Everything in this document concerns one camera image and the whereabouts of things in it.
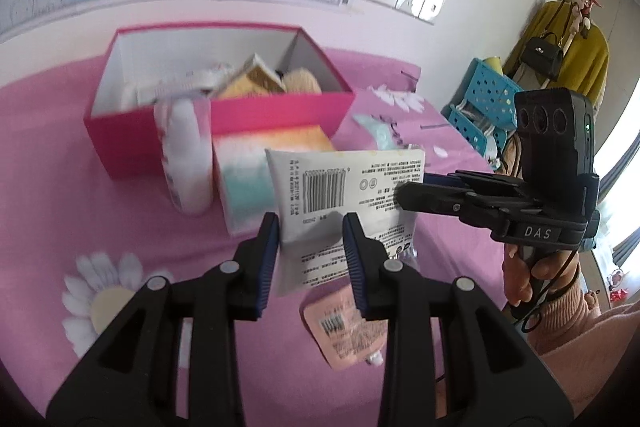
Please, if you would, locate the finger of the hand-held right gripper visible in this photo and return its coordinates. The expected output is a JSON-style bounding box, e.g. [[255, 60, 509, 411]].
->
[[424, 170, 526, 197], [394, 182, 546, 228]]

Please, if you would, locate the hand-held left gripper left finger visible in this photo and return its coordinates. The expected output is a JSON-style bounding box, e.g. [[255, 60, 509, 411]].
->
[[45, 212, 281, 427]]

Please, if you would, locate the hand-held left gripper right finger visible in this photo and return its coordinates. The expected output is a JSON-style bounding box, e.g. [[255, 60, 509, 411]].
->
[[341, 212, 576, 427]]

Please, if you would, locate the white printed packet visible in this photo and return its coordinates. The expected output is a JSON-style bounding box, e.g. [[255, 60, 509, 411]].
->
[[264, 146, 426, 298]]

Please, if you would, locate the pink cardboard box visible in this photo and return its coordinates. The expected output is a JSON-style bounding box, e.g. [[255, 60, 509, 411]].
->
[[82, 24, 357, 180]]

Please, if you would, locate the beige plush toy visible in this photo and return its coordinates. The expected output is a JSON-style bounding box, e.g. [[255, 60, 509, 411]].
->
[[282, 67, 323, 94]]

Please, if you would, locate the person's right hand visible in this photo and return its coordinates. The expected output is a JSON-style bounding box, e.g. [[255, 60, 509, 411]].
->
[[502, 239, 582, 309]]

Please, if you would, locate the window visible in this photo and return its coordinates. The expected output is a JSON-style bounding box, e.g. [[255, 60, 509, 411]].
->
[[592, 72, 640, 278]]

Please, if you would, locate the pink packet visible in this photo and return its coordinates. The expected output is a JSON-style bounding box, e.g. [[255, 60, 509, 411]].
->
[[300, 282, 396, 370]]

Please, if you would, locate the pastel tissue pack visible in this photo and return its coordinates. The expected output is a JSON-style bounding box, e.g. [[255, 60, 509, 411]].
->
[[211, 123, 337, 238]]

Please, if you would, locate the blue plastic basket rack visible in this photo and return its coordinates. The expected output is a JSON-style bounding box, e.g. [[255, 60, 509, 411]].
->
[[442, 57, 521, 158]]

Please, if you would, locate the light green packet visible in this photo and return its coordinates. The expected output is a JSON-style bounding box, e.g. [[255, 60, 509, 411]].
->
[[352, 112, 401, 149]]

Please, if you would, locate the black handbag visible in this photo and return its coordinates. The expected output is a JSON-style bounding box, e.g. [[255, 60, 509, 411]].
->
[[520, 32, 566, 82]]

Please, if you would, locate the yellow hanging garment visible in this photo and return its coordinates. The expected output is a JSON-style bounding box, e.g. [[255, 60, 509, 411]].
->
[[502, 0, 611, 108]]

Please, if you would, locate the white pump bottle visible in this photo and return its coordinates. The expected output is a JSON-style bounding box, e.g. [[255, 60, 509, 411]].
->
[[152, 97, 216, 215]]

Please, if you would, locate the hanging plush doll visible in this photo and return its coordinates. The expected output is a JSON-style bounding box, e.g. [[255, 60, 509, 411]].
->
[[570, 0, 598, 40]]

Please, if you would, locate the small red decoration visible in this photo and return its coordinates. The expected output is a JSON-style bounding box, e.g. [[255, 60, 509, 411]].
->
[[607, 268, 632, 304]]

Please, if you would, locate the yellow packet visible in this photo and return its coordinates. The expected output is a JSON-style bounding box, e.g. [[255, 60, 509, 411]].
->
[[210, 53, 288, 100]]

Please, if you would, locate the pink flowered bed sheet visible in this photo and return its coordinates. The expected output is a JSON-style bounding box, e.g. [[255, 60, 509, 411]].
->
[[0, 44, 551, 427]]

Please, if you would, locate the black cable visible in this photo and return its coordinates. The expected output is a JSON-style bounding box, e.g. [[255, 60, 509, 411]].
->
[[505, 247, 583, 334]]

